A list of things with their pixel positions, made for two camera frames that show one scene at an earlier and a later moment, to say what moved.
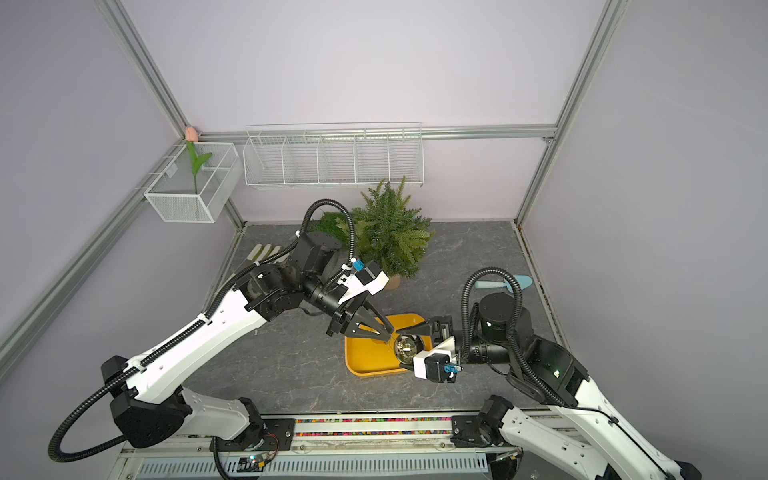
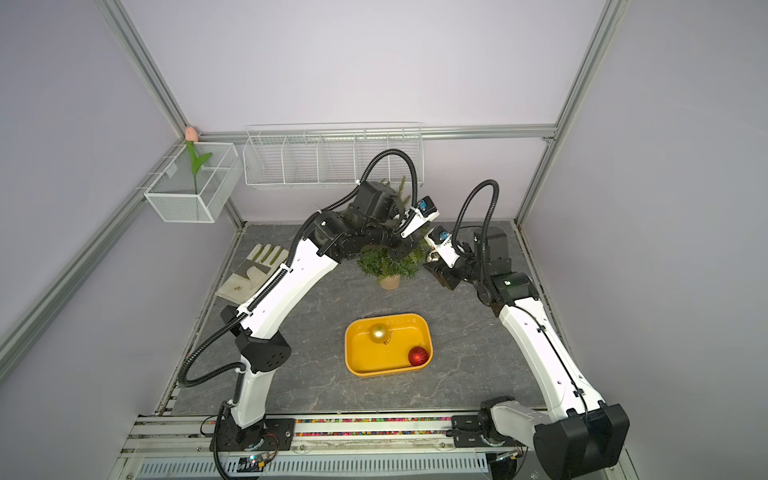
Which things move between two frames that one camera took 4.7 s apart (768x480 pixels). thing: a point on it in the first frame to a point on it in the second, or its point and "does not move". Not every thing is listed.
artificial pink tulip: x=192 y=136 does not move
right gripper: x=434 y=325 to x=444 y=273
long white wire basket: x=335 y=154 does not move
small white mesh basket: x=173 y=194 does not move
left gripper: x=352 y=317 to x=409 y=246
